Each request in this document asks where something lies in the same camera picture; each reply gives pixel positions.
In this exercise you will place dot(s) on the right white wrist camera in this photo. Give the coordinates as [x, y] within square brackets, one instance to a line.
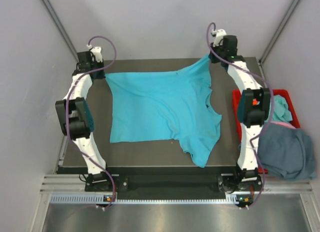
[218, 35]

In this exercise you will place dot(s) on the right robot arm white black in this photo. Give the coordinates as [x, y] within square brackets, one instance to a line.
[253, 107]

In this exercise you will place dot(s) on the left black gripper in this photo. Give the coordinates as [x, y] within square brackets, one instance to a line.
[100, 76]

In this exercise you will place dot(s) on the right aluminium frame post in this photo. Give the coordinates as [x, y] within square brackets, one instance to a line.
[275, 36]

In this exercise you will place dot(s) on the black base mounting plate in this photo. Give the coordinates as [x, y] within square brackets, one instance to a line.
[166, 182]

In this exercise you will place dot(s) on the left aluminium frame post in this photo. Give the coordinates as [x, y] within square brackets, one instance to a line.
[63, 33]

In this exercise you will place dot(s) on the bright cyan t shirt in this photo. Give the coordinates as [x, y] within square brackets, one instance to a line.
[152, 106]

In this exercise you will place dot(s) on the pink t shirt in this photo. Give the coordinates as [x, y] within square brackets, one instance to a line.
[284, 124]

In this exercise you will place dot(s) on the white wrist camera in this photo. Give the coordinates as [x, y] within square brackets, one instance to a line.
[95, 53]
[218, 35]

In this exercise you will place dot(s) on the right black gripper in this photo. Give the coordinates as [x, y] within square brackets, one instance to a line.
[212, 59]

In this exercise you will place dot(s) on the aluminium frame post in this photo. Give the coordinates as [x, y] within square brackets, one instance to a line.
[63, 33]
[275, 36]

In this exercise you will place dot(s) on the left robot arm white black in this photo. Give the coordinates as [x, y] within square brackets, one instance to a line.
[74, 115]

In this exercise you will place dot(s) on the teal green t shirt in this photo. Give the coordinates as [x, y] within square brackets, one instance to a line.
[281, 112]

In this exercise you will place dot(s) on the grey slotted cable duct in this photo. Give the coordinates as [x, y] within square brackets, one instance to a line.
[103, 199]

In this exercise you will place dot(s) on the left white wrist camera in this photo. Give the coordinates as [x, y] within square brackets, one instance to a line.
[95, 53]

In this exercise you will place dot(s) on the grey blue t shirt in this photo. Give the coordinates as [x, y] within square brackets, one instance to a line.
[286, 153]

